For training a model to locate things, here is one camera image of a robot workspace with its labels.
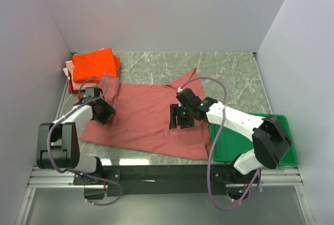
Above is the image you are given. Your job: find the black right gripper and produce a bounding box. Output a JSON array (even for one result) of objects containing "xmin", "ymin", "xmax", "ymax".
[{"xmin": 169, "ymin": 104, "xmax": 195, "ymax": 129}]

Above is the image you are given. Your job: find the dusty pink t shirt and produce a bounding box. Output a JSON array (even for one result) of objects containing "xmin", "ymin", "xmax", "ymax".
[{"xmin": 80, "ymin": 69, "xmax": 211, "ymax": 160}]

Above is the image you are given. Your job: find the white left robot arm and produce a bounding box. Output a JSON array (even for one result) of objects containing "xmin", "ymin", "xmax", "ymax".
[{"xmin": 36, "ymin": 87, "xmax": 115, "ymax": 184}]

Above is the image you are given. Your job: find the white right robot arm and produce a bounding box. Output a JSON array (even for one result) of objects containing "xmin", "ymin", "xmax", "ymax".
[{"xmin": 176, "ymin": 88, "xmax": 292, "ymax": 183}]

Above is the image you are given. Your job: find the folded pale pink shirt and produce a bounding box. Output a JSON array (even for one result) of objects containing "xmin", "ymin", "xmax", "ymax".
[{"xmin": 63, "ymin": 60, "xmax": 81, "ymax": 93}]

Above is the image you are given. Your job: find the folded red shirt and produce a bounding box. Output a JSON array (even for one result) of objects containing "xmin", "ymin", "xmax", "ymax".
[{"xmin": 68, "ymin": 80, "xmax": 75, "ymax": 93}]

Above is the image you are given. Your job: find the folded orange t shirt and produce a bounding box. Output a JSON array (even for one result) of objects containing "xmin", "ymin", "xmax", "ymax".
[{"xmin": 71, "ymin": 48, "xmax": 121, "ymax": 83}]

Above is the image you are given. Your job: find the green plastic tray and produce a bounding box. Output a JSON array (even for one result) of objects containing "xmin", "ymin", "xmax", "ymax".
[{"xmin": 209, "ymin": 113, "xmax": 298, "ymax": 167}]

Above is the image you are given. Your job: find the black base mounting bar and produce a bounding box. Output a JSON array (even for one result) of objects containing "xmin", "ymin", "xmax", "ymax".
[{"xmin": 73, "ymin": 164, "xmax": 261, "ymax": 200}]

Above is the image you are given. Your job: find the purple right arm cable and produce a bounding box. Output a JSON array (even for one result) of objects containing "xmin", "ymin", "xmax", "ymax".
[{"xmin": 180, "ymin": 77, "xmax": 261, "ymax": 211}]

